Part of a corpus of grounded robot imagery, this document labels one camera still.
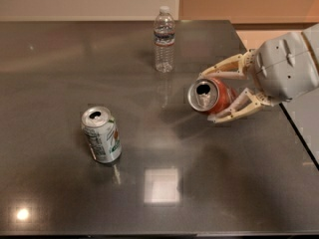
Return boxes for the white green soda can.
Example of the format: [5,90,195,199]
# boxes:
[81,107,122,164]

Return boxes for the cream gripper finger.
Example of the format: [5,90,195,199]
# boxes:
[198,50,256,80]
[207,88,275,123]

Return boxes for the red coke can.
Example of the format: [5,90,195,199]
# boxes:
[187,78,237,114]

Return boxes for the grey side table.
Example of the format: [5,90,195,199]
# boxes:
[281,89,319,166]

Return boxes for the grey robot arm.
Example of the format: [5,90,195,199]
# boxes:
[199,24,319,123]

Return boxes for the clear plastic water bottle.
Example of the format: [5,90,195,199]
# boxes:
[154,6,175,73]

